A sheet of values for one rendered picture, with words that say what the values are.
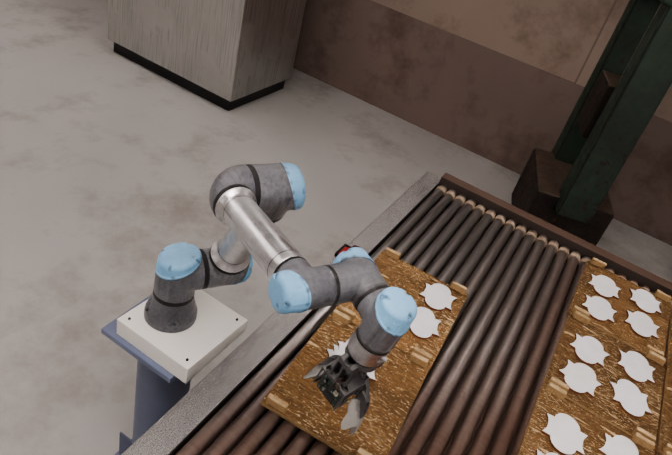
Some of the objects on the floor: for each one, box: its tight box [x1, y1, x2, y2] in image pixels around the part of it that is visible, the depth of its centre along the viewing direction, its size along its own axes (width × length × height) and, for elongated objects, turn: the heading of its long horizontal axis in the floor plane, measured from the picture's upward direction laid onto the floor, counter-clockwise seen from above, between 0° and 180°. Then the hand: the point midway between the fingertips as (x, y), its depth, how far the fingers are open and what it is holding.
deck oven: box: [108, 0, 316, 111], centre depth 487 cm, size 145×110×183 cm
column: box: [101, 295, 191, 455], centre depth 199 cm, size 38×38×87 cm
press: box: [512, 0, 672, 246], centre depth 370 cm, size 70×90×265 cm
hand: (331, 404), depth 124 cm, fingers open, 14 cm apart
